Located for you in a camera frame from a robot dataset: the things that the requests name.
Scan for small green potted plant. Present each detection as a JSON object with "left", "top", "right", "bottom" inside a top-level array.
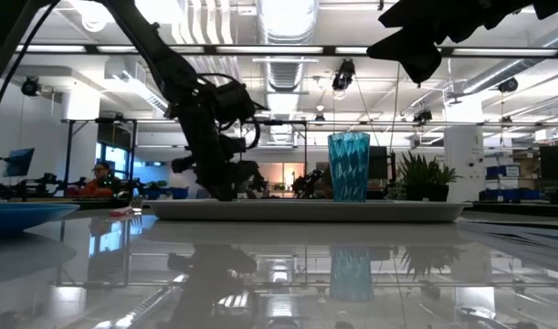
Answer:
[{"left": 395, "top": 151, "right": 462, "bottom": 203}]

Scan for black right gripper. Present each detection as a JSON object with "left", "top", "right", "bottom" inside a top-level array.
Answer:
[{"left": 366, "top": 0, "right": 535, "bottom": 86}]

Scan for silver ceiling air duct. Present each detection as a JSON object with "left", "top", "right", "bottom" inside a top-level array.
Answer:
[{"left": 255, "top": 0, "right": 321, "bottom": 92}]

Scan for person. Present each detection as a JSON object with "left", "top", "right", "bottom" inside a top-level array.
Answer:
[{"left": 66, "top": 161, "right": 124, "bottom": 198}]

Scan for blue round plate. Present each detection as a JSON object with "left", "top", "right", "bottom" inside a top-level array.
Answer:
[{"left": 0, "top": 202, "right": 81, "bottom": 236}]

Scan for blue computer monitor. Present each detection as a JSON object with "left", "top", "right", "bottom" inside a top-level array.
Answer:
[{"left": 3, "top": 147, "right": 36, "bottom": 178}]

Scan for black hanging ceiling camera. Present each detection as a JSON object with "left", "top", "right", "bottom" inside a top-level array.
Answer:
[{"left": 331, "top": 58, "right": 357, "bottom": 92}]

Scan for black background stand frame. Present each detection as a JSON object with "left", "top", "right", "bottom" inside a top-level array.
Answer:
[{"left": 60, "top": 117, "right": 139, "bottom": 198}]

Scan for black computer monitor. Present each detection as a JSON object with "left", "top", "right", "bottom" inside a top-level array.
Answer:
[{"left": 539, "top": 144, "right": 558, "bottom": 205}]

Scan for fork with pink handle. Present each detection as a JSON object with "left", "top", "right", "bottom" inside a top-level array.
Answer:
[{"left": 108, "top": 196, "right": 145, "bottom": 218}]

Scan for blue storage bins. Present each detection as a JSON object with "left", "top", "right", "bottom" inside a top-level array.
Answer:
[{"left": 485, "top": 164, "right": 542, "bottom": 202}]

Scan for blue faceted plastic cup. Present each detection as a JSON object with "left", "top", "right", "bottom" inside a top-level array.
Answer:
[{"left": 327, "top": 132, "right": 372, "bottom": 203}]

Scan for grey plastic tray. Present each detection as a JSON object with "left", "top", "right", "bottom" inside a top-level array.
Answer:
[{"left": 142, "top": 198, "right": 472, "bottom": 224}]

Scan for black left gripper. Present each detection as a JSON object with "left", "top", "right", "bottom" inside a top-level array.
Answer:
[{"left": 166, "top": 75, "right": 266, "bottom": 203}]

